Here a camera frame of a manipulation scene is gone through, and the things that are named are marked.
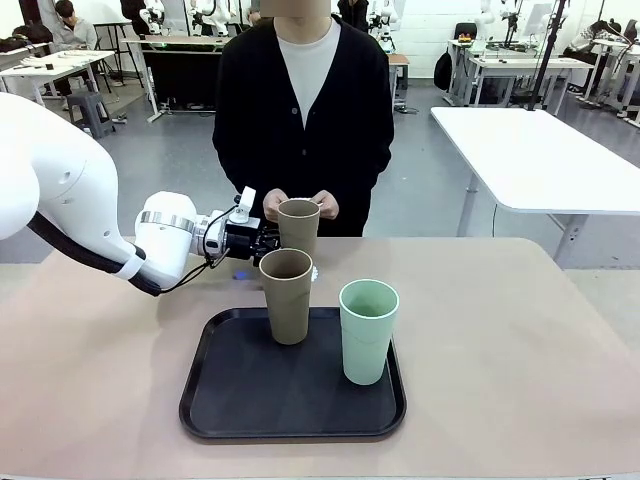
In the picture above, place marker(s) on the small brown-topped desk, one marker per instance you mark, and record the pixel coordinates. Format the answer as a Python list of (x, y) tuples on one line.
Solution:
[(400, 60)]

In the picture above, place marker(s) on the brown-topped desk with black panel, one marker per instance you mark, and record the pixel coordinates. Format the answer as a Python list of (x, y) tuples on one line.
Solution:
[(170, 42)]

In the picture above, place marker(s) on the tall brown plastic cup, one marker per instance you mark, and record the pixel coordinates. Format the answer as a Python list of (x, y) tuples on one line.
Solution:
[(299, 230), (287, 310)]

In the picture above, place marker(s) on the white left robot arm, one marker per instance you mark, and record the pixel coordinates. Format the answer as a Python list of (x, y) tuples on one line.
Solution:
[(65, 175)]

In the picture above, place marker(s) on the seated dark-haired person at desk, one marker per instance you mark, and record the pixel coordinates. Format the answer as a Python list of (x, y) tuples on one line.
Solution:
[(595, 35)]

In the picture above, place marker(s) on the black plastic serving tray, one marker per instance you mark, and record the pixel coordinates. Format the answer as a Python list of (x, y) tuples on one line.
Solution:
[(250, 390)]

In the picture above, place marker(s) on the seated person in grey hoodie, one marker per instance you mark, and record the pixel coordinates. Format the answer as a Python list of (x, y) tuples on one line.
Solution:
[(75, 32)]

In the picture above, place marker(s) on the white scalloped paper coaster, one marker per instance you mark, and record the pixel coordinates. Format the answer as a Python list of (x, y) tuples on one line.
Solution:
[(314, 275)]

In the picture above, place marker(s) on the person in black cardigan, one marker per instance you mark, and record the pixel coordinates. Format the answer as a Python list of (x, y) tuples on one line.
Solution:
[(350, 125)]

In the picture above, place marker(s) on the whiteboard on easel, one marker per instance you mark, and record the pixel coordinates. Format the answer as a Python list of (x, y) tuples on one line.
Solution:
[(110, 10)]

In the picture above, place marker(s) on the long white desk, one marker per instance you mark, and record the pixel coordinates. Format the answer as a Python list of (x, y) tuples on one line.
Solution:
[(520, 64)]

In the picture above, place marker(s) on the black backpack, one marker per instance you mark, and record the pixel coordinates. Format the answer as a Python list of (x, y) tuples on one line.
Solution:
[(442, 72)]

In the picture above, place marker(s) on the tall mint green plastic cup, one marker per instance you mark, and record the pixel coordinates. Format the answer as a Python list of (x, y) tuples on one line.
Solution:
[(367, 345)]

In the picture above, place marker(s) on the person's left hand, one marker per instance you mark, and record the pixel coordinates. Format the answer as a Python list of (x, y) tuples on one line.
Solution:
[(328, 205)]

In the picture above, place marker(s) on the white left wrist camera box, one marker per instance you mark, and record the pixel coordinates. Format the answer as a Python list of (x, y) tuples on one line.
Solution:
[(246, 197)]

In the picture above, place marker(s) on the grey plastic stool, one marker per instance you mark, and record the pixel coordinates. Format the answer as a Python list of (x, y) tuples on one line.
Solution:
[(90, 112)]

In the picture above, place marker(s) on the standing person in dark clothes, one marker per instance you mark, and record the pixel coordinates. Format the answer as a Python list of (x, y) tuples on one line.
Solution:
[(352, 15)]

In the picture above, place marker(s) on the person's left forearm black sleeve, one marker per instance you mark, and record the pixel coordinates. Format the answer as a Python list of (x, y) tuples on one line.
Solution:
[(370, 175)]

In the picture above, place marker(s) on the person's right hand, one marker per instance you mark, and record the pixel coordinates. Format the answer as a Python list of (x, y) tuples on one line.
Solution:
[(272, 205)]

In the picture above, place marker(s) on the black tripod stand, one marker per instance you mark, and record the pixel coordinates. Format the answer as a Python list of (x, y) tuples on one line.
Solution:
[(544, 75)]

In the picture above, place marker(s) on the person's right forearm black sleeve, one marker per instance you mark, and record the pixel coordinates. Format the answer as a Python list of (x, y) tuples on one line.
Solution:
[(235, 175)]

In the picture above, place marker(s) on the white desk with small items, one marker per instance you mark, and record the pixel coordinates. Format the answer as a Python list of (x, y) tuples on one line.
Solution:
[(60, 56)]

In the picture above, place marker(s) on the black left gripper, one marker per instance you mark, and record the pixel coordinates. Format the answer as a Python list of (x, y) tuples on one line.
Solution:
[(240, 240)]

